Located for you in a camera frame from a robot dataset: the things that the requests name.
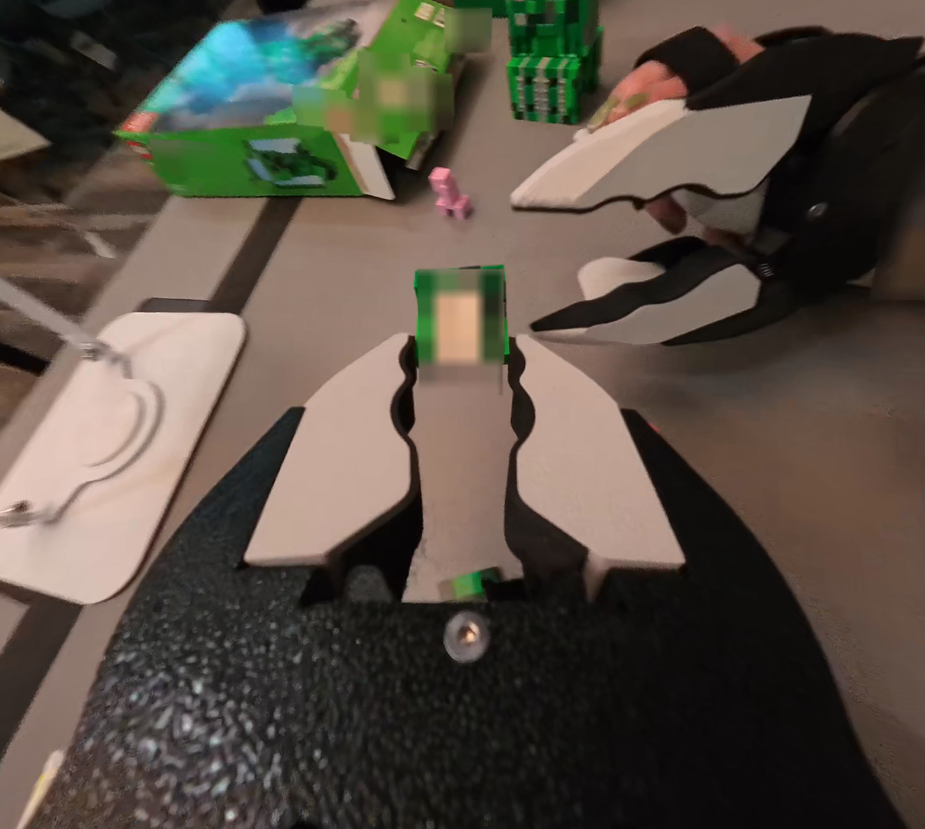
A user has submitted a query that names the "green lego set box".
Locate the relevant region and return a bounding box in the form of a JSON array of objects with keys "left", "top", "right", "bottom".
[{"left": 112, "top": 0, "right": 494, "bottom": 201}]

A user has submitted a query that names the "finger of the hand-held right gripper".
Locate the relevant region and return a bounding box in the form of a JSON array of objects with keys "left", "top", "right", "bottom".
[
  {"left": 509, "top": 94, "right": 815, "bottom": 216},
  {"left": 529, "top": 237, "right": 763, "bottom": 347}
]

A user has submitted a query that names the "person's right hand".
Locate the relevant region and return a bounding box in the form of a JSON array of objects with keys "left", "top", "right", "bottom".
[{"left": 589, "top": 23, "right": 766, "bottom": 131}]

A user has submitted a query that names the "white lamp with base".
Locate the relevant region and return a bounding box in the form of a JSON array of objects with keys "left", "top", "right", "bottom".
[{"left": 0, "top": 276, "right": 248, "bottom": 606}]

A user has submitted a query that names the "green and white lego assembly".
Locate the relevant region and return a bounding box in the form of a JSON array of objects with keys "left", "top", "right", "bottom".
[{"left": 413, "top": 264, "right": 515, "bottom": 368}]

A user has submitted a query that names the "pink lego pig figure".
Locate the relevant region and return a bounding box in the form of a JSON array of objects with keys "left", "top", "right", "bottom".
[{"left": 428, "top": 166, "right": 475, "bottom": 222}]

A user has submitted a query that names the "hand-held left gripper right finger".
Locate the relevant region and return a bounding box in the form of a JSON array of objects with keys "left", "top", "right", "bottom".
[{"left": 507, "top": 334, "right": 687, "bottom": 600}]

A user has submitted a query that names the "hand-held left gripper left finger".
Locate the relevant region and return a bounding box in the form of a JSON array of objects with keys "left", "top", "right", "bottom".
[{"left": 244, "top": 332, "right": 423, "bottom": 571}]

